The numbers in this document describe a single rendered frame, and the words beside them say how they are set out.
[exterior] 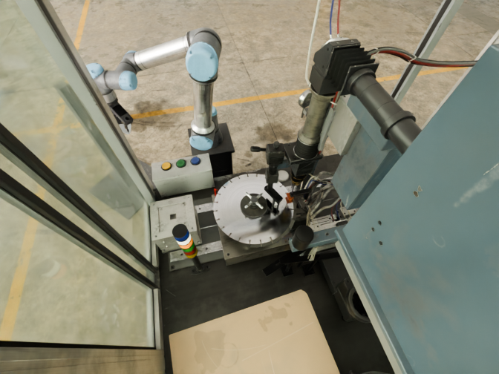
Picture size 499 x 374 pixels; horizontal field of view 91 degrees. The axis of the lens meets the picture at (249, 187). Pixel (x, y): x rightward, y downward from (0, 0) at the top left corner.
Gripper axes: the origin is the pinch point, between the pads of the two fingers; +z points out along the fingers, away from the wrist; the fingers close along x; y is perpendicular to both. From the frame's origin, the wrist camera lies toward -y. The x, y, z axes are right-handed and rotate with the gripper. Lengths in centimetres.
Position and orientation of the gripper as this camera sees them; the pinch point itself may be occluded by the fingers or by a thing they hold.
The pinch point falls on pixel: (128, 132)
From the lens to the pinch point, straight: 147.0
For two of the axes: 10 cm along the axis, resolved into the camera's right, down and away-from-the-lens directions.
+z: -0.1, 5.5, 8.3
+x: -5.9, 6.7, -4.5
